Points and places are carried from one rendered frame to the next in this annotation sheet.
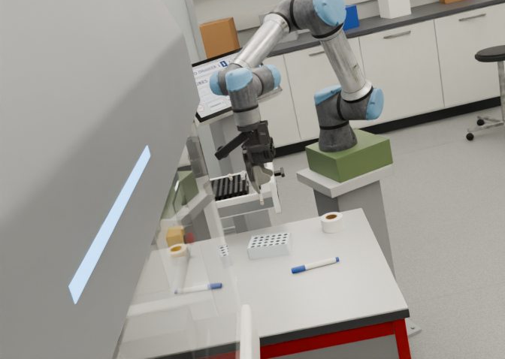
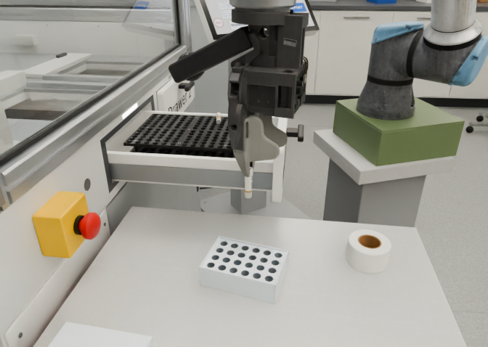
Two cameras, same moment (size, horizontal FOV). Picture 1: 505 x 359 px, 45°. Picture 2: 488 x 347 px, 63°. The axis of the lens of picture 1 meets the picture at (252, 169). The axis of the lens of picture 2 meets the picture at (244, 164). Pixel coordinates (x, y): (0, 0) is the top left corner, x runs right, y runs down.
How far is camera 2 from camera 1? 126 cm
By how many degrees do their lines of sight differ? 9
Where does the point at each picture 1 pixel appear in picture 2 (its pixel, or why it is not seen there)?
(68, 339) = not seen: outside the picture
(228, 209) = (194, 173)
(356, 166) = (407, 148)
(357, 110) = (442, 64)
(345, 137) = (402, 101)
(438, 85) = not seen: hidden behind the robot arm
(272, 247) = (246, 281)
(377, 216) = (406, 218)
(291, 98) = (316, 53)
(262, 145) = (281, 72)
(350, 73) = not seen: outside the picture
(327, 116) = (387, 63)
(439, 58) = not seen: hidden behind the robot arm
